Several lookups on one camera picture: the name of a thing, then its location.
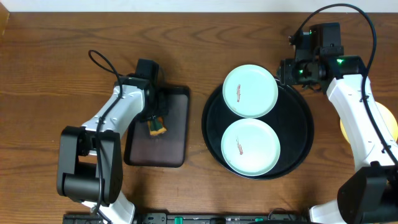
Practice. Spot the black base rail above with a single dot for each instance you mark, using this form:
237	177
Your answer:
163	218

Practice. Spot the dark rectangular sponge tray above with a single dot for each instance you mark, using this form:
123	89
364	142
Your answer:
168	148

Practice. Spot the round black serving tray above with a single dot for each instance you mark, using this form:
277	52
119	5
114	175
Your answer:
290	118

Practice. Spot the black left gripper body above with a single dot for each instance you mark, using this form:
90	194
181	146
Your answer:
158	111

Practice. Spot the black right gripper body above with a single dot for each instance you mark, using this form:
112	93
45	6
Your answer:
298	73

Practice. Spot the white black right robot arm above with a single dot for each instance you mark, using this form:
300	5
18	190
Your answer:
370	195

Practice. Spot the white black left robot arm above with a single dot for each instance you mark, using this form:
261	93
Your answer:
90	169

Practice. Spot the mint plate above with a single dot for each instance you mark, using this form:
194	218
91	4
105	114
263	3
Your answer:
250	91
250	147

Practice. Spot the orange green scrub sponge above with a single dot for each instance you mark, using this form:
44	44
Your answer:
156	126

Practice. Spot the yellow plate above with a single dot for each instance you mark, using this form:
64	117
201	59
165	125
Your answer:
388	121

